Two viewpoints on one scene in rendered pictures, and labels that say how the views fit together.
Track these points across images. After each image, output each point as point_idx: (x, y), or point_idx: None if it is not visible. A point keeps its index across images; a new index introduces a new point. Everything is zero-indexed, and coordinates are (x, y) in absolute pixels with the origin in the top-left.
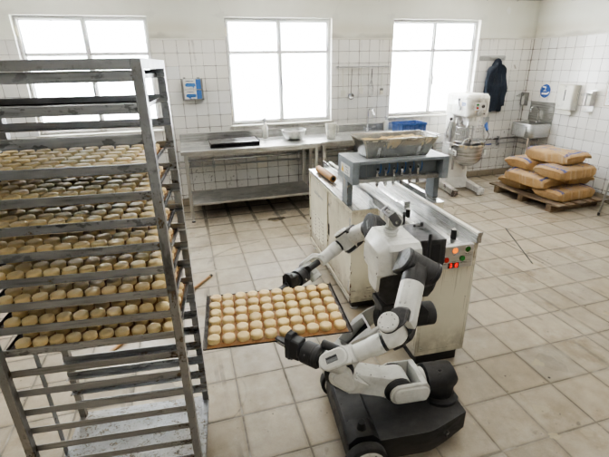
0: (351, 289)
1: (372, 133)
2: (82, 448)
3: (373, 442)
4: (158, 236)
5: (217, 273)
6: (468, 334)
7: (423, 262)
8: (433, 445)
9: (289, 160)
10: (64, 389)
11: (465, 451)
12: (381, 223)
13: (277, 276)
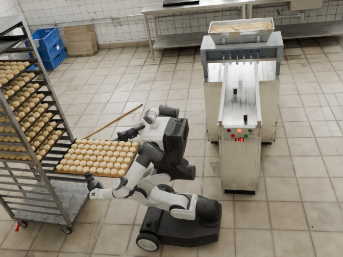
0: (207, 133)
1: (228, 21)
2: (31, 196)
3: (150, 234)
4: (21, 116)
5: (146, 103)
6: (279, 180)
7: (148, 152)
8: (192, 246)
9: (231, 10)
10: (1, 176)
11: (213, 254)
12: (164, 112)
13: (180, 110)
